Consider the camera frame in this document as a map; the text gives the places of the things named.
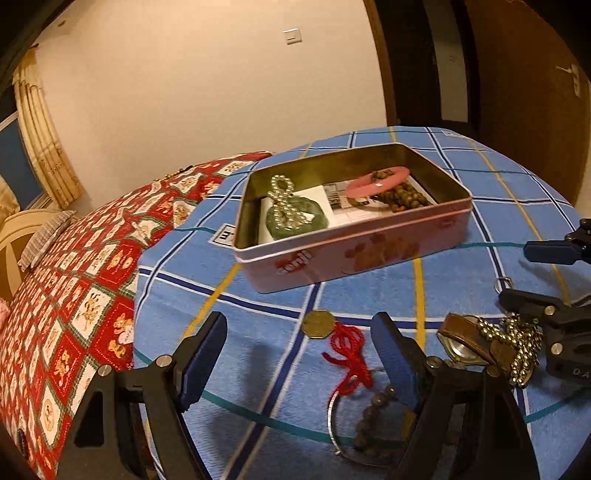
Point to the striped pillow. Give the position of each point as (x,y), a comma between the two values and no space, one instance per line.
(43,239)

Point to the red patterned bed quilt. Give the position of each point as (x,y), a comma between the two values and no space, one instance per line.
(74,310)

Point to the green jade bangle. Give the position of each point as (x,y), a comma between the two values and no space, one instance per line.
(295,216)

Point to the small beads on bed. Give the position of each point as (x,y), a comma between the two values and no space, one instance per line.
(179,171)

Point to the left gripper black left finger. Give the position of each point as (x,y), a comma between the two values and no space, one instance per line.
(103,442)

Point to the blue plaid table cloth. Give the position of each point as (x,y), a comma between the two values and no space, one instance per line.
(262,414)

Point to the printed paper leaflet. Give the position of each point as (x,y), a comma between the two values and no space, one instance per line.
(342,210)

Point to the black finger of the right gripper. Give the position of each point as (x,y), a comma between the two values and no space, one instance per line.
(573,248)
(540,306)

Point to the beige floral curtain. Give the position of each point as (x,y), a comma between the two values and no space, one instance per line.
(24,98)

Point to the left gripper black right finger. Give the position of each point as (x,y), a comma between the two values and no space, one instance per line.
(494,442)

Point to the brown wooden bead mala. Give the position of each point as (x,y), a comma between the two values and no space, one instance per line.
(402,197)

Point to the dark wooden door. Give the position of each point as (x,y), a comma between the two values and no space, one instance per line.
(495,71)

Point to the brown leather strap watch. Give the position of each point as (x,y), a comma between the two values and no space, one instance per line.
(464,342)

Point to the cream wooden headboard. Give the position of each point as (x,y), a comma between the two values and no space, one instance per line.
(15,232)

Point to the pink metal tin box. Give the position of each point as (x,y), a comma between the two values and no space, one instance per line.
(274,265)

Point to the pink bangle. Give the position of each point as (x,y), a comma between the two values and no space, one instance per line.
(377,182)

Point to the window with blue blind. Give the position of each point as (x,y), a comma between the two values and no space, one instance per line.
(15,166)

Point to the white wall switch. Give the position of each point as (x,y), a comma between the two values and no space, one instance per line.
(292,36)

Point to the gold coin red tassel charm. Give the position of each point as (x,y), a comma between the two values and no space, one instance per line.
(347,343)

